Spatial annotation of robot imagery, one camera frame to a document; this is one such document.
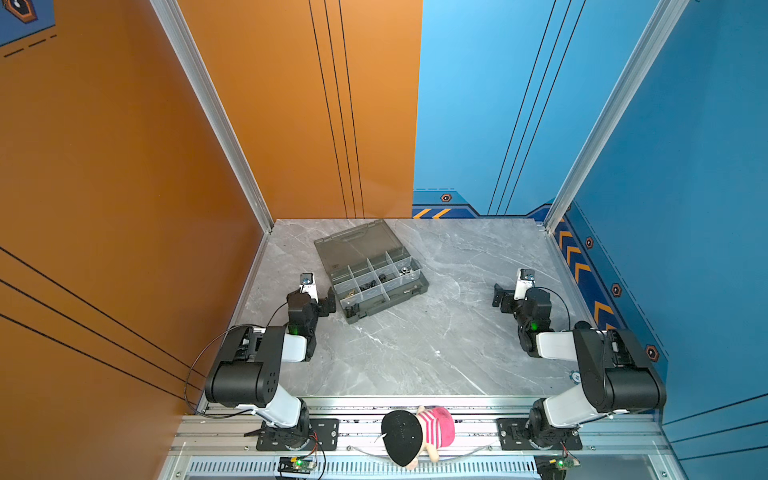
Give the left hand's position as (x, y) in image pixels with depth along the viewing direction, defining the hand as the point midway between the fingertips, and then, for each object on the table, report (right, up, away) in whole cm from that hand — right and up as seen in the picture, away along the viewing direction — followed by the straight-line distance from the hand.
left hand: (315, 286), depth 94 cm
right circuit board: (+63, -40, -24) cm, 78 cm away
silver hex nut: (+29, +4, +10) cm, 31 cm away
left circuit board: (+2, -40, -23) cm, 46 cm away
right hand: (+62, 0, 0) cm, 62 cm away
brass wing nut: (+12, -2, +5) cm, 13 cm away
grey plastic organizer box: (+17, +5, +8) cm, 20 cm away
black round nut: (+21, +2, +8) cm, 23 cm away
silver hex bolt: (+29, -2, +5) cm, 30 cm away
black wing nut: (+16, -1, +4) cm, 16 cm away
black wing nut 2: (+18, 0, +6) cm, 19 cm away
